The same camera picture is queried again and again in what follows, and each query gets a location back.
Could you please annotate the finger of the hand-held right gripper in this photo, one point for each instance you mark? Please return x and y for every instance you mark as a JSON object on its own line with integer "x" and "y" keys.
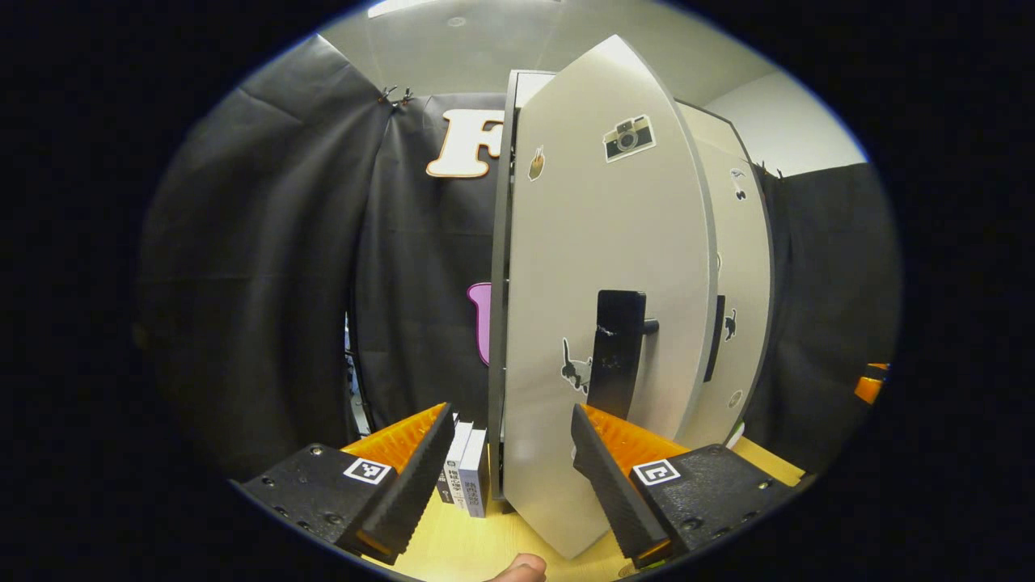
{"x": 872, "y": 388}

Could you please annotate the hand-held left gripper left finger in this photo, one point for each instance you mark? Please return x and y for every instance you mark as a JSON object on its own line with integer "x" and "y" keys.
{"x": 420, "y": 477}

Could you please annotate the grey cabinet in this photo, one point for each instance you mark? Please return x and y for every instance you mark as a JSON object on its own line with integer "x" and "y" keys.
{"x": 497, "y": 323}

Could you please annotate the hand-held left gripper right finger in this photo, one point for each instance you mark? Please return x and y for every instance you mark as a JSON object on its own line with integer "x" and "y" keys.
{"x": 610, "y": 493}

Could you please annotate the black backdrop cloth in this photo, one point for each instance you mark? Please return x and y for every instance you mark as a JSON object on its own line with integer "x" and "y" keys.
{"x": 267, "y": 267}

